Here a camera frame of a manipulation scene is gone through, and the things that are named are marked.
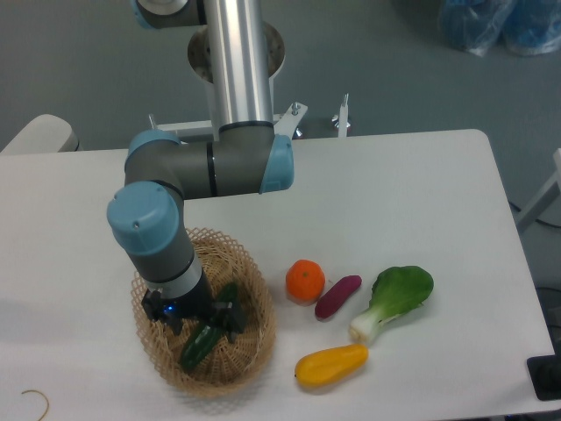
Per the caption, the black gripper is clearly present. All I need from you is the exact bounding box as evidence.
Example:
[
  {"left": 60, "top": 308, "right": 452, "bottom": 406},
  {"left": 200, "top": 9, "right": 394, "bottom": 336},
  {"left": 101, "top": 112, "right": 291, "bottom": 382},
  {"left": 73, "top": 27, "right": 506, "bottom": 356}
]
[{"left": 141, "top": 275, "right": 245, "bottom": 344}]

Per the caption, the dark green cucumber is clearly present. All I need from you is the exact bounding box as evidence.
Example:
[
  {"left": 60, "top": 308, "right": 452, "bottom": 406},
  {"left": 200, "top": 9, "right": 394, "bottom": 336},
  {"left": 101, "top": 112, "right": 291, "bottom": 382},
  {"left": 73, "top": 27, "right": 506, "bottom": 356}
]
[{"left": 179, "top": 282, "right": 238, "bottom": 373}]

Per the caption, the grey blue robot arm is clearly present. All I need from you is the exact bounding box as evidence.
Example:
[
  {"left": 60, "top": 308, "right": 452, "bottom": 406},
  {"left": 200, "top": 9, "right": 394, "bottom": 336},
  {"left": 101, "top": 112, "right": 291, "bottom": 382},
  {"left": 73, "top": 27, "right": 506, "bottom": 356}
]
[{"left": 107, "top": 1, "right": 294, "bottom": 340}]

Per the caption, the woven wicker basket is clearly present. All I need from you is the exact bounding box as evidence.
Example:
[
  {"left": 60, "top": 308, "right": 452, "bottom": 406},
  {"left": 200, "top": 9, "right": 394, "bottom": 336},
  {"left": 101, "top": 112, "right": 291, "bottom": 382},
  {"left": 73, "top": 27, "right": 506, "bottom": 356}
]
[{"left": 131, "top": 228, "right": 276, "bottom": 398}]

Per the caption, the orange tangerine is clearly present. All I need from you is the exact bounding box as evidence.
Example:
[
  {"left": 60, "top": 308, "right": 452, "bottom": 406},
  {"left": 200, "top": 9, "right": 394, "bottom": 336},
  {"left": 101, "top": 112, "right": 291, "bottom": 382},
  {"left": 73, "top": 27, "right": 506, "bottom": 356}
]
[{"left": 285, "top": 260, "right": 325, "bottom": 302}]

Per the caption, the yellow squash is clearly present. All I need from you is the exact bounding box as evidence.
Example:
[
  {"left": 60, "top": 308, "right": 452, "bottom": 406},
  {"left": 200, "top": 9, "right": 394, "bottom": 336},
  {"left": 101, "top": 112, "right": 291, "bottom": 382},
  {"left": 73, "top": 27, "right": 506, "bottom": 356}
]
[{"left": 295, "top": 344, "right": 369, "bottom": 388}]

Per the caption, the purple sweet potato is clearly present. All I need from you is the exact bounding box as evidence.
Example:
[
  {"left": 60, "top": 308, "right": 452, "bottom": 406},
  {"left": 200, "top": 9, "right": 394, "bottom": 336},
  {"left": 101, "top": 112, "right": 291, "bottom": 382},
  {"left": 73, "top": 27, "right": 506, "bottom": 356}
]
[{"left": 315, "top": 275, "right": 362, "bottom": 320}]

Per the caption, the tan rubber band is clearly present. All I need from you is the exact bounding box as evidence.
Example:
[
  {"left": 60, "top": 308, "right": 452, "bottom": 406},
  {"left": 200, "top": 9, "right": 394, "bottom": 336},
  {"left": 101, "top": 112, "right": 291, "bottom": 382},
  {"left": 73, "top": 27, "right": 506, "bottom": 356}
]
[{"left": 21, "top": 389, "right": 51, "bottom": 421}]

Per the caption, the green bok choy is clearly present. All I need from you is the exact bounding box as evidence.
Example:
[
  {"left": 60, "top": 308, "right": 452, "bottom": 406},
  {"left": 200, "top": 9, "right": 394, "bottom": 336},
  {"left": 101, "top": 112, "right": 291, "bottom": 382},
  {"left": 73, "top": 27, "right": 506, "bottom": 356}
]
[{"left": 349, "top": 266, "right": 434, "bottom": 345}]

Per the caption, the white chair armrest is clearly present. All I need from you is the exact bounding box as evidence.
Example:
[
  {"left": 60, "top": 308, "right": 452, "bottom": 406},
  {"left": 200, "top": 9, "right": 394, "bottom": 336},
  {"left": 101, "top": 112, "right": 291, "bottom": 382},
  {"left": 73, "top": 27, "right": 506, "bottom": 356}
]
[{"left": 1, "top": 114, "right": 82, "bottom": 155}]

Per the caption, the white furniture leg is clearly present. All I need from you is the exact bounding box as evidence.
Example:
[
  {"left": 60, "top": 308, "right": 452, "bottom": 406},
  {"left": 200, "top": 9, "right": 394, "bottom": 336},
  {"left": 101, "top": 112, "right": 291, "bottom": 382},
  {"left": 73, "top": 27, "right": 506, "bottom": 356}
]
[{"left": 515, "top": 149, "right": 560, "bottom": 233}]

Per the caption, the black device at table edge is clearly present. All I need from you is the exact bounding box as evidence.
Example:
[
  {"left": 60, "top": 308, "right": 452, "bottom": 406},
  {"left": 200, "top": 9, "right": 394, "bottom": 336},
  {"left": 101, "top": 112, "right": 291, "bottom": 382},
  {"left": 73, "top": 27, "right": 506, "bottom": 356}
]
[{"left": 527, "top": 355, "right": 560, "bottom": 401}]

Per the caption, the blue plastic bag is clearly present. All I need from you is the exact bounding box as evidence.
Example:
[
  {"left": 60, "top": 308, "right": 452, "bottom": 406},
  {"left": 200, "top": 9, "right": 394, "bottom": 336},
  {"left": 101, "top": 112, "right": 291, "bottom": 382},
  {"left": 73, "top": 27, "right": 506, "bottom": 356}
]
[{"left": 438, "top": 1, "right": 560, "bottom": 57}]

